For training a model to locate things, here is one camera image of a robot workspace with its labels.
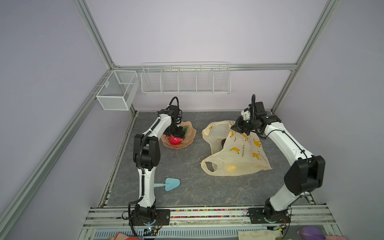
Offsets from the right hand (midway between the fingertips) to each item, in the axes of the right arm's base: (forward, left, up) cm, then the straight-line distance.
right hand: (231, 127), depth 84 cm
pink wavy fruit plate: (+3, +27, -17) cm, 32 cm away
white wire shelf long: (+33, +27, +11) cm, 44 cm away
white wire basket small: (+28, +72, +6) cm, 78 cm away
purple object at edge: (-47, -34, -21) cm, 62 cm away
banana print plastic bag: (-13, -1, -6) cm, 15 cm away
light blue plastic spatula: (-25, +35, -19) cm, 47 cm away
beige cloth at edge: (-48, -9, -19) cm, 53 cm away
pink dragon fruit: (-1, +34, -12) cm, 36 cm away
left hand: (+3, +32, -12) cm, 35 cm away
